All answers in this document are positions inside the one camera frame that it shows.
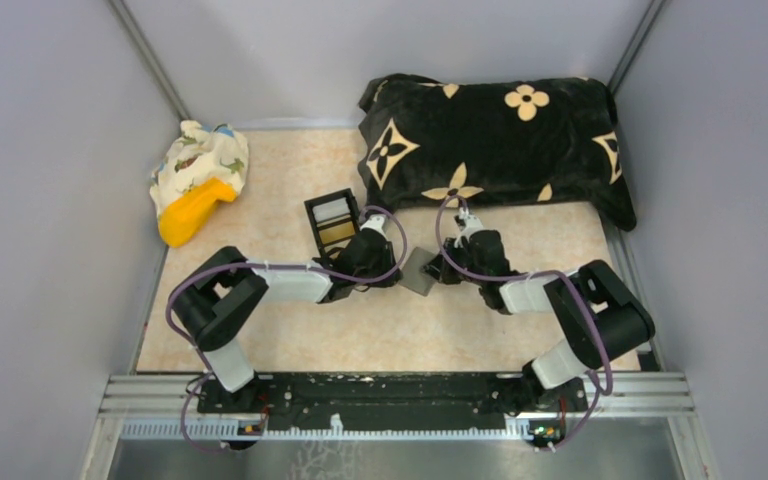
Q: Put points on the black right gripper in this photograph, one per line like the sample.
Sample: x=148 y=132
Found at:
x=440 y=270

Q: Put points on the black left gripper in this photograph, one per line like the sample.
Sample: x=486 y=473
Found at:
x=388 y=258

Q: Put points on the black compartment tray box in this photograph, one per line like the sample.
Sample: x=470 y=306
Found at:
x=333 y=219

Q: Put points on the grey card holder wallet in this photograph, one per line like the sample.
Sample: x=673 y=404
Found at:
x=414 y=277

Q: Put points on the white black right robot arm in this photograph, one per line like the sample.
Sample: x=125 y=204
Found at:
x=599 y=317

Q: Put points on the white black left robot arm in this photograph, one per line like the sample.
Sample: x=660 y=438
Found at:
x=211 y=306

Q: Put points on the black floral pillow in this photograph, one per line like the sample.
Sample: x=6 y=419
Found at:
x=546 y=141

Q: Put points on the dinosaur print cloth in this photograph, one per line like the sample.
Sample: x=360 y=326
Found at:
x=198 y=155

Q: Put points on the yellow cloth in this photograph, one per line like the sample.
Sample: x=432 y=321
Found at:
x=185 y=217

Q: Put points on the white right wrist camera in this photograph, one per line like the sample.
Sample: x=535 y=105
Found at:
x=468 y=224

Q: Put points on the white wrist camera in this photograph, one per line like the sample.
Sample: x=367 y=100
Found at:
x=468 y=224
x=375 y=223

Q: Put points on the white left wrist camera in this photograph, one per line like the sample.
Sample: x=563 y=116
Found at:
x=375 y=223

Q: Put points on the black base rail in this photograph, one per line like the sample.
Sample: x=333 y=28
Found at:
x=381 y=402

